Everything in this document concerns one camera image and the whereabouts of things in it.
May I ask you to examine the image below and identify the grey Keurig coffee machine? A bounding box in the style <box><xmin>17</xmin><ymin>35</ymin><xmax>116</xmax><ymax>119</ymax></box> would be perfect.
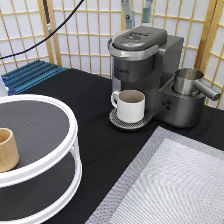
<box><xmin>107</xmin><ymin>26</ymin><xmax>205</xmax><ymax>130</ymax></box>

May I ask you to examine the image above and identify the wooden cup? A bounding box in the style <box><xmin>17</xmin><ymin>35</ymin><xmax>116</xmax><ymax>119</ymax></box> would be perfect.
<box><xmin>0</xmin><ymin>128</ymin><xmax>19</xmax><ymax>173</ymax></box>

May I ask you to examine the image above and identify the grey woven placemat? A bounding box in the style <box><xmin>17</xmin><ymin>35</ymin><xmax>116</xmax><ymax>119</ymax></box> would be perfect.
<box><xmin>85</xmin><ymin>127</ymin><xmax>224</xmax><ymax>224</ymax></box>

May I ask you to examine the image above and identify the stainless steel milk frother cup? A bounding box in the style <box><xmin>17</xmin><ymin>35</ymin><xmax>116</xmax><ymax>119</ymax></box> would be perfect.
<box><xmin>173</xmin><ymin>68</ymin><xmax>221</xmax><ymax>101</ymax></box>

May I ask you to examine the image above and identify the white ceramic mug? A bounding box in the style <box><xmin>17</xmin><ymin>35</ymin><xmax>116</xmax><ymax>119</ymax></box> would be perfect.
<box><xmin>111</xmin><ymin>90</ymin><xmax>145</xmax><ymax>123</ymax></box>

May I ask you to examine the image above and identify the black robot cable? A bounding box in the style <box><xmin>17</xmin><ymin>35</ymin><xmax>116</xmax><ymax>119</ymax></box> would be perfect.
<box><xmin>0</xmin><ymin>0</ymin><xmax>86</xmax><ymax>61</ymax></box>

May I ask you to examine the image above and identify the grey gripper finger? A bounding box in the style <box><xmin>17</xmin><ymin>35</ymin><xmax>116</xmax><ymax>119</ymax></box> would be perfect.
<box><xmin>121</xmin><ymin>0</ymin><xmax>135</xmax><ymax>29</ymax></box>
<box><xmin>142</xmin><ymin>0</ymin><xmax>153</xmax><ymax>23</ymax></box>

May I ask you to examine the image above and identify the white two-tier round shelf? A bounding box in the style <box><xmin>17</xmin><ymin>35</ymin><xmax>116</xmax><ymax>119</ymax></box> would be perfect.
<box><xmin>0</xmin><ymin>94</ymin><xmax>82</xmax><ymax>224</ymax></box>

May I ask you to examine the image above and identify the blue ribbed metal rack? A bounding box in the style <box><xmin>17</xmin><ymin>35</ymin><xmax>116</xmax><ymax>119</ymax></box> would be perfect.
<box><xmin>2</xmin><ymin>60</ymin><xmax>66</xmax><ymax>95</ymax></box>

